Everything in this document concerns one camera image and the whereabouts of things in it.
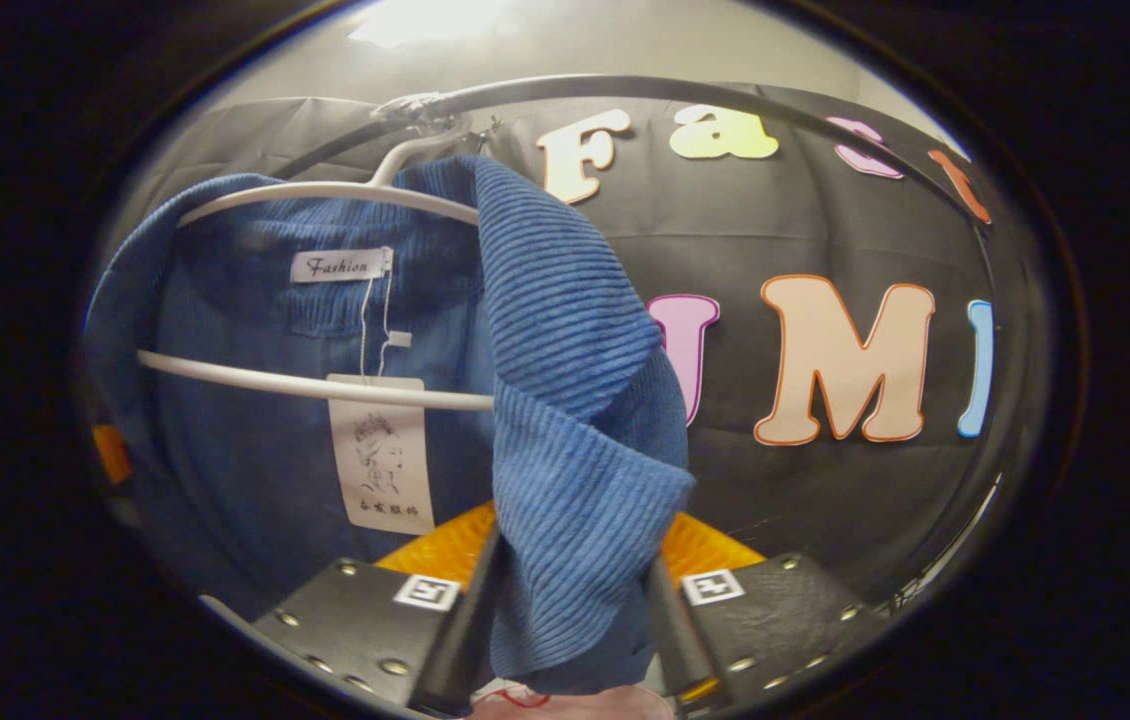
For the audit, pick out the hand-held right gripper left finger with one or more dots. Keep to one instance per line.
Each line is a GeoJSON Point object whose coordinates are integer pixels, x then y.
{"type": "Point", "coordinates": [465, 640]}

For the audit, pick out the white clothes hanger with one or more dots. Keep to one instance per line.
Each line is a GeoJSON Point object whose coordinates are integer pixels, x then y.
{"type": "Point", "coordinates": [325, 190]}

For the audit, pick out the black clothes rack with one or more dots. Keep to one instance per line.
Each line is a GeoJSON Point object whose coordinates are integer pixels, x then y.
{"type": "Point", "coordinates": [625, 85]}

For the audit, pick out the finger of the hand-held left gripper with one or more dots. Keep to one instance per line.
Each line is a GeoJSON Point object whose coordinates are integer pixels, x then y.
{"type": "Point", "coordinates": [112, 455]}

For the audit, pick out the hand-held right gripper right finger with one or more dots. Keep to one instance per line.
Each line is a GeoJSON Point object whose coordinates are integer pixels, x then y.
{"type": "Point", "coordinates": [675, 640]}

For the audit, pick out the white paper hang tag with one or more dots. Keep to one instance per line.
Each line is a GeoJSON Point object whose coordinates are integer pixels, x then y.
{"type": "Point", "coordinates": [383, 470]}

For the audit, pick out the black backdrop cloth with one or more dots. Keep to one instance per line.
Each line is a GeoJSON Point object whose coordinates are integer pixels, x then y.
{"type": "Point", "coordinates": [825, 230]}

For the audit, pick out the pink laundry hamper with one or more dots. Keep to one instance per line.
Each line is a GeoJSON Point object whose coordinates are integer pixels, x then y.
{"type": "Point", "coordinates": [575, 705]}

